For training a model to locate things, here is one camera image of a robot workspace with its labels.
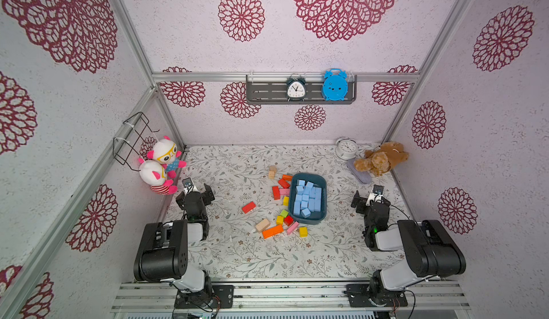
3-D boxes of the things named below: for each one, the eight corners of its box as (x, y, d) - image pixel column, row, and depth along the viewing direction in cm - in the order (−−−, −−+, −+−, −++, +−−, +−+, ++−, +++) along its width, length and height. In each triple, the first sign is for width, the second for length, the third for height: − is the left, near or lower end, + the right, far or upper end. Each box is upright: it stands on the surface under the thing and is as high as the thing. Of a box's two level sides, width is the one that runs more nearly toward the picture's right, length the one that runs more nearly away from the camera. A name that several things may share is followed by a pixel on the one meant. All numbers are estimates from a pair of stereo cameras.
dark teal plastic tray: (289, 224, 93) (290, 220, 90) (287, 178, 109) (288, 173, 106) (331, 224, 93) (333, 220, 90) (323, 178, 109) (324, 173, 105)
